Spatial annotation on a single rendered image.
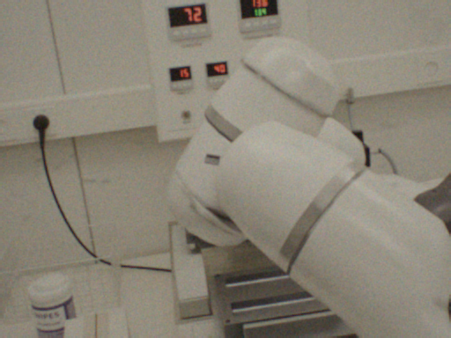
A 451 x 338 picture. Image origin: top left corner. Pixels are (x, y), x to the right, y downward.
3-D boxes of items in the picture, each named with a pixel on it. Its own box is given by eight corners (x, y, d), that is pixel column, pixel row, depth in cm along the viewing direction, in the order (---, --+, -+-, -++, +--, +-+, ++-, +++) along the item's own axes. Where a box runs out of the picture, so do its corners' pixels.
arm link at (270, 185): (355, 169, 49) (177, 43, 54) (232, 341, 53) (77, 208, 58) (393, 168, 67) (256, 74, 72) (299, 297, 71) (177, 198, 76)
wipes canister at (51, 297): (42, 336, 146) (29, 274, 141) (83, 329, 147) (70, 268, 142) (37, 358, 138) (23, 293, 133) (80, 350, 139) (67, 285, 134)
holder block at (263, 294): (215, 287, 111) (213, 274, 111) (331, 269, 113) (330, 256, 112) (225, 340, 96) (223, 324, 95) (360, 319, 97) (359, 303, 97)
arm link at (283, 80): (144, 113, 76) (220, -13, 73) (261, 171, 86) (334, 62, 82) (194, 193, 60) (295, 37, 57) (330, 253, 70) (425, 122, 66)
